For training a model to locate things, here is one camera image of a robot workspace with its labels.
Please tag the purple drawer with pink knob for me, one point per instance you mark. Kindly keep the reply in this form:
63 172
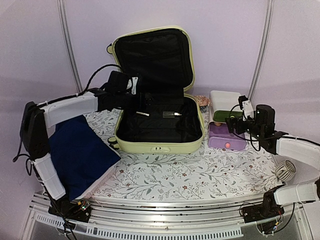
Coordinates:
219 137

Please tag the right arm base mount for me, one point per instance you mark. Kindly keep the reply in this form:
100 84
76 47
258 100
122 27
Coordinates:
268 209

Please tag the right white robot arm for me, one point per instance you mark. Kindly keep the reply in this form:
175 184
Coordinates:
297 149

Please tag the frosted glass spray bottle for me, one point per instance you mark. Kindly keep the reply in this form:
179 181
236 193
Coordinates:
171 114

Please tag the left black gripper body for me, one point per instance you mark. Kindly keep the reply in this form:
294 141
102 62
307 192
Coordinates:
123 101

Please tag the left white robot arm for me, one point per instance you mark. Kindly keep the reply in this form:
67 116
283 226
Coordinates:
38 119

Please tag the left metal corner post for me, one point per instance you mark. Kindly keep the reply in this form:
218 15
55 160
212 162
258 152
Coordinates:
62 12

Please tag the white plastic mesh basket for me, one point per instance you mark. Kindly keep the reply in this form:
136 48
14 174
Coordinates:
98 183

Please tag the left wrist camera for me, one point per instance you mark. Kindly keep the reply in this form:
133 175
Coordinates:
132 85

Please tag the light green hard-shell suitcase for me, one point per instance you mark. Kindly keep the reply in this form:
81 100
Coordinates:
163 57

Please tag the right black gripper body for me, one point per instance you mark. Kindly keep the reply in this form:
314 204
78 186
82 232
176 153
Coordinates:
256 131

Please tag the dark blue garment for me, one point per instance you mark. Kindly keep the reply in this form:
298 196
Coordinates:
79 155

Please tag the green drawer with knob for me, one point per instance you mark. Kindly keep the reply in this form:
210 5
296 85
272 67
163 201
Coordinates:
220 116

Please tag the metal corner post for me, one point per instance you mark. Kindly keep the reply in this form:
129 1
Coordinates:
62 12
263 47

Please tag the right metal corner post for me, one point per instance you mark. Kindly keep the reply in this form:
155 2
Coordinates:
263 47

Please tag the floral patterned tablecloth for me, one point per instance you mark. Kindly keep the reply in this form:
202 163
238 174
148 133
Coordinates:
217 173

